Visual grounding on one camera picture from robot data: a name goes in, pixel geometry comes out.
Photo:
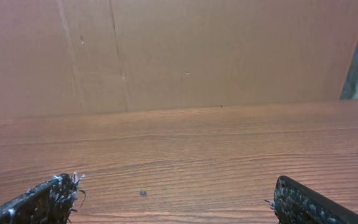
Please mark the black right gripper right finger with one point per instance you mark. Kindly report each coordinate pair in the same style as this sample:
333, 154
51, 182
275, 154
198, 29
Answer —
294, 203

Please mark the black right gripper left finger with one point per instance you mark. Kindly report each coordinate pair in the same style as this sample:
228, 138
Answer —
52, 201

